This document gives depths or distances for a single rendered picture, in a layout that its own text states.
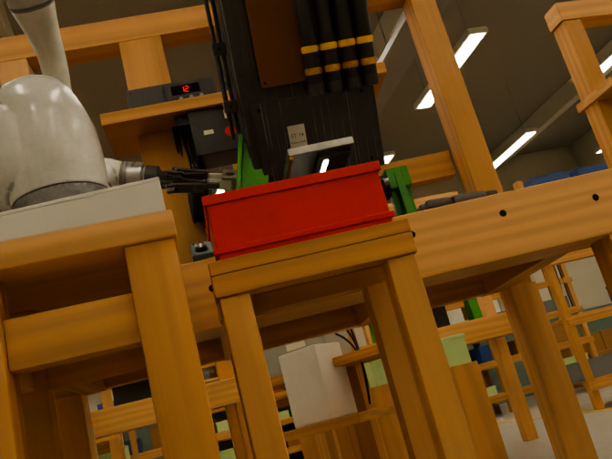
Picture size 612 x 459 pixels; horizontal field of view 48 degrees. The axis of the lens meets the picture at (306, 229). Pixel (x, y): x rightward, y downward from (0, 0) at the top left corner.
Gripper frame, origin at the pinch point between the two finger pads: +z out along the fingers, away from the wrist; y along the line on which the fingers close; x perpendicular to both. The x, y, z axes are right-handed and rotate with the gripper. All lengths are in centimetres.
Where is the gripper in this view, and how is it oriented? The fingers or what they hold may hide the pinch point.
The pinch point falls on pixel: (220, 181)
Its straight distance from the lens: 187.6
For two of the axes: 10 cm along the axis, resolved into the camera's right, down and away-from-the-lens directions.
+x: -0.6, 8.8, 4.6
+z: 10.0, 0.3, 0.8
